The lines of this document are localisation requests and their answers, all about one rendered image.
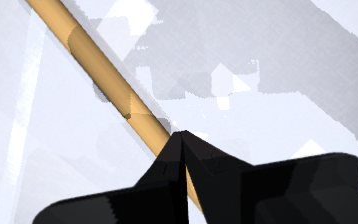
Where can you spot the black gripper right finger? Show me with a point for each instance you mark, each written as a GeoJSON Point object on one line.
{"type": "Point", "coordinates": [228, 188]}

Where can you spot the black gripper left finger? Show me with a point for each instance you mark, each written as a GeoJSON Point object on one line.
{"type": "Point", "coordinates": [158, 197]}

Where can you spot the long scraper with wooden handle and dark grey blade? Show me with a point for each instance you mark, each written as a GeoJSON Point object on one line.
{"type": "Point", "coordinates": [100, 69]}

